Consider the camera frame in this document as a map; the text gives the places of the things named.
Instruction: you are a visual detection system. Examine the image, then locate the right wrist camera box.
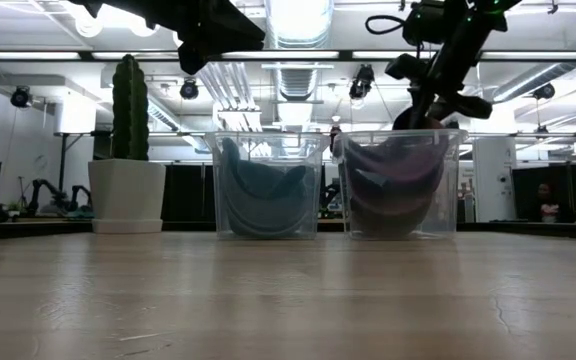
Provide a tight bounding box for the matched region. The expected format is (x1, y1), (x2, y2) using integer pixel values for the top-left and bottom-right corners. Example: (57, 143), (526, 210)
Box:
(401, 0), (447, 47)

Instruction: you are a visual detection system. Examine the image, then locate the ceiling air vent grille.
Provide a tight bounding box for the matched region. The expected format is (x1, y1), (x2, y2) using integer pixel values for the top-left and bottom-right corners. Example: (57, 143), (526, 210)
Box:
(277, 67), (315, 102)

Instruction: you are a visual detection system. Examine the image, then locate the silver ventilation duct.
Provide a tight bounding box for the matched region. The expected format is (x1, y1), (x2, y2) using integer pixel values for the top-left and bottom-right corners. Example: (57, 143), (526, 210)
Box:
(265, 0), (335, 50)

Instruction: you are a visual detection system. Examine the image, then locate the black overhead frame bar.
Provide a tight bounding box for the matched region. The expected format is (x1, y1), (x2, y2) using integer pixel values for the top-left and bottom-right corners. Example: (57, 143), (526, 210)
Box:
(0, 48), (576, 63)

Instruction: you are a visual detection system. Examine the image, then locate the person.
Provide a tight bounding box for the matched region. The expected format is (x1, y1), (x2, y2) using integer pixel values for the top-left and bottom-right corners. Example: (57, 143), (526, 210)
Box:
(531, 182), (565, 224)

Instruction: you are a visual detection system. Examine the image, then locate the black ceiling spotlight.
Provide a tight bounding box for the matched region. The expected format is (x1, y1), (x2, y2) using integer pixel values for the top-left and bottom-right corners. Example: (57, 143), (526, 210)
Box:
(10, 85), (33, 109)
(348, 63), (376, 100)
(532, 82), (557, 101)
(179, 77), (200, 100)

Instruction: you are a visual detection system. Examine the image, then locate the black metal stand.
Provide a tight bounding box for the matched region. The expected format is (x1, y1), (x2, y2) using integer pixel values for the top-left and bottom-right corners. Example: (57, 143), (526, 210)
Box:
(52, 130), (97, 190)

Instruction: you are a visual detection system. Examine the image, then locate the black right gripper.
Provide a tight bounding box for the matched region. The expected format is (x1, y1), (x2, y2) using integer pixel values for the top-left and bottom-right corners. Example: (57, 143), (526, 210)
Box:
(385, 44), (493, 130)

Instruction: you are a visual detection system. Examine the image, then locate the clear plastic bin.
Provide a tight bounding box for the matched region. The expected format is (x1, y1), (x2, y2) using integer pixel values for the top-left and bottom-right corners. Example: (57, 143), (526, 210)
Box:
(331, 128), (469, 241)
(203, 130), (330, 240)

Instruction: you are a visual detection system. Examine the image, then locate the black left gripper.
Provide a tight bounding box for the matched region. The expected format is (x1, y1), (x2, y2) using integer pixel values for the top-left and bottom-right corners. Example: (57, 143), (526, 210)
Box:
(142, 0), (267, 76)

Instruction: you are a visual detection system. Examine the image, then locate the black right camera cable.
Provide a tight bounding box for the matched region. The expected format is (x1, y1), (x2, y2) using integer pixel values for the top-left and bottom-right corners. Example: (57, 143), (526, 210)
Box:
(365, 14), (409, 36)

